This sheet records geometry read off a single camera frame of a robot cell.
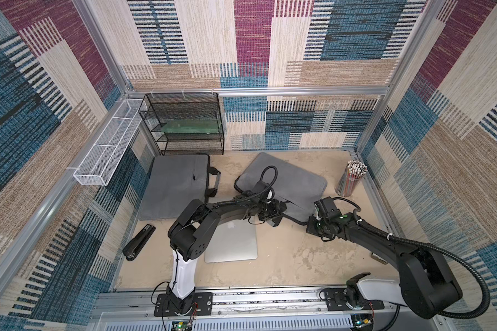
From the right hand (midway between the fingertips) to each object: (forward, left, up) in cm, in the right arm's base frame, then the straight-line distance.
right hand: (312, 231), depth 89 cm
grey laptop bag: (+24, +3, -2) cm, 24 cm away
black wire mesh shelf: (+52, +70, +27) cm, 91 cm away
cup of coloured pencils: (+18, -18, +10) cm, 28 cm away
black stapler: (-6, +73, +1) cm, 73 cm away
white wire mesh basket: (+22, +94, +17) cm, 98 cm away
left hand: (+7, +11, +3) cm, 13 cm away
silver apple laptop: (-2, +34, -5) cm, 34 cm away
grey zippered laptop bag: (+26, +64, +2) cm, 69 cm away
